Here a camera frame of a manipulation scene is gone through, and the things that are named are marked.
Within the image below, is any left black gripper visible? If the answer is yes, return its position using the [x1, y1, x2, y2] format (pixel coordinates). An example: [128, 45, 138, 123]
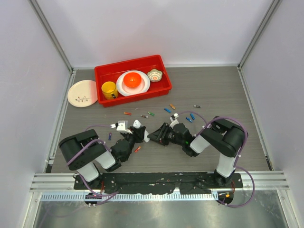
[123, 126, 145, 152]

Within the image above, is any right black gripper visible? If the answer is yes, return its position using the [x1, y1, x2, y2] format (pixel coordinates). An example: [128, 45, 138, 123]
[147, 123, 184, 146]

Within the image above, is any white remote control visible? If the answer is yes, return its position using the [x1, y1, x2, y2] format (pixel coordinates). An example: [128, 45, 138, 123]
[133, 120, 150, 143]

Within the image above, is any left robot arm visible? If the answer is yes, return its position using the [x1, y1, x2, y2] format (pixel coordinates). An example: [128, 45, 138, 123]
[58, 122, 147, 190]

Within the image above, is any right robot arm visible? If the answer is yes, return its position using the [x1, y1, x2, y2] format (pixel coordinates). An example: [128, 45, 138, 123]
[147, 116, 248, 188]

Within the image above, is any white plate in bin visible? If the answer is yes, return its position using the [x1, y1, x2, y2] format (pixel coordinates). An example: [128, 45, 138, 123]
[116, 70, 150, 96]

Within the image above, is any yellow mug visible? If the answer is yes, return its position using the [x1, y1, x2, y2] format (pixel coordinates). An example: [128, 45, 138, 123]
[101, 81, 118, 100]

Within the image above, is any orange bowl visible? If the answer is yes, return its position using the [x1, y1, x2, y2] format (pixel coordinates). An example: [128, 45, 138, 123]
[123, 72, 142, 88]

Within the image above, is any small patterned dish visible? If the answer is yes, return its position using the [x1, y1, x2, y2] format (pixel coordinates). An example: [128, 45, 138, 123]
[147, 69, 163, 82]

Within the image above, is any red plastic bin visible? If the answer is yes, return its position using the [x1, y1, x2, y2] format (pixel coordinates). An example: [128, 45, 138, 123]
[95, 55, 172, 107]

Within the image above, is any pink floral plate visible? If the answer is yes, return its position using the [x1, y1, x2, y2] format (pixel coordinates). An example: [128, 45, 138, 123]
[67, 80, 97, 108]

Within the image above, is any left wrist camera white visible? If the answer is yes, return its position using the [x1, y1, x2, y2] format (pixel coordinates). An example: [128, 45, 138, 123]
[110, 121, 132, 134]

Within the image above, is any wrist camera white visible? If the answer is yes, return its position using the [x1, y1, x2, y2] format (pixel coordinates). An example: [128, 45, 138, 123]
[170, 113, 179, 128]
[110, 121, 132, 134]

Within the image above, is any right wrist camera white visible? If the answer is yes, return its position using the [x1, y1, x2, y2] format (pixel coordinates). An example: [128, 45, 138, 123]
[170, 113, 179, 128]

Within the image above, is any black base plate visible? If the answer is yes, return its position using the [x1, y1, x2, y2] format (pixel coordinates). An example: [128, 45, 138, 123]
[88, 172, 243, 195]

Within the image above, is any slotted cable duct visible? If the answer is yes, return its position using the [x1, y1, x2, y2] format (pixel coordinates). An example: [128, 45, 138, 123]
[40, 192, 218, 202]

